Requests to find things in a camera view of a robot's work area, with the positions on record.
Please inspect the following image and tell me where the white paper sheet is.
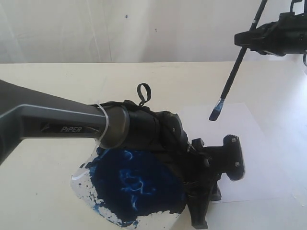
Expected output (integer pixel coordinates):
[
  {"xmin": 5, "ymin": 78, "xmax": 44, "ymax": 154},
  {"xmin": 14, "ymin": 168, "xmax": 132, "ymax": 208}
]
[{"xmin": 178, "ymin": 103, "xmax": 293, "ymax": 203}]

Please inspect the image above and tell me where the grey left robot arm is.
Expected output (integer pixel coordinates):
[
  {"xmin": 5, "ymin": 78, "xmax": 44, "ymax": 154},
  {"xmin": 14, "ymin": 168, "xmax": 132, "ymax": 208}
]
[{"xmin": 0, "ymin": 81, "xmax": 244, "ymax": 230}]

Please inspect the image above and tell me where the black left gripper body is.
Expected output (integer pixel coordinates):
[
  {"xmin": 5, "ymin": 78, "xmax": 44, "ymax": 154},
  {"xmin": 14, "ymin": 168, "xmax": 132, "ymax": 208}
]
[{"xmin": 124, "ymin": 100, "xmax": 230, "ymax": 191}]

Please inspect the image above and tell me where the white zip tie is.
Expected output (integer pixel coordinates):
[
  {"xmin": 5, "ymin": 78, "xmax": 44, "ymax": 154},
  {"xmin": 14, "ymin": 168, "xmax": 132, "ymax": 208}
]
[{"xmin": 92, "ymin": 103, "xmax": 109, "ymax": 146}]

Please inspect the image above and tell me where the black strap loop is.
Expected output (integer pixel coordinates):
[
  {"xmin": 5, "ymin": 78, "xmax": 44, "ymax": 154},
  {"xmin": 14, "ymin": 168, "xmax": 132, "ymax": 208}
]
[{"xmin": 136, "ymin": 82, "xmax": 151, "ymax": 106}]

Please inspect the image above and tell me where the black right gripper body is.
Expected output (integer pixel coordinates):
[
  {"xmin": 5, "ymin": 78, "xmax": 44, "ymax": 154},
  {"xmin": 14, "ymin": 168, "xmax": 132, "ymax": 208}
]
[{"xmin": 254, "ymin": 13, "xmax": 307, "ymax": 57}]

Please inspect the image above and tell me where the white square paint plate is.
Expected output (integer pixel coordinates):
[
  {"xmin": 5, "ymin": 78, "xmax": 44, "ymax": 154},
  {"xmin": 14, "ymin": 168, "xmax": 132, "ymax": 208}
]
[{"xmin": 70, "ymin": 147, "xmax": 186, "ymax": 230}]

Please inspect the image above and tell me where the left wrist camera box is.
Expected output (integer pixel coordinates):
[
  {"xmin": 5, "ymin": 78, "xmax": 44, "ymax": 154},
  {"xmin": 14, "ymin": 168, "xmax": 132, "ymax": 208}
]
[{"xmin": 223, "ymin": 135, "xmax": 245, "ymax": 181}]

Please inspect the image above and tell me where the black paintbrush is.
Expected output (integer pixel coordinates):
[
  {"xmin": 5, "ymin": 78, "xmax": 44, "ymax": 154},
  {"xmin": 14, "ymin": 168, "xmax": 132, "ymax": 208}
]
[{"xmin": 209, "ymin": 0, "xmax": 267, "ymax": 121}]

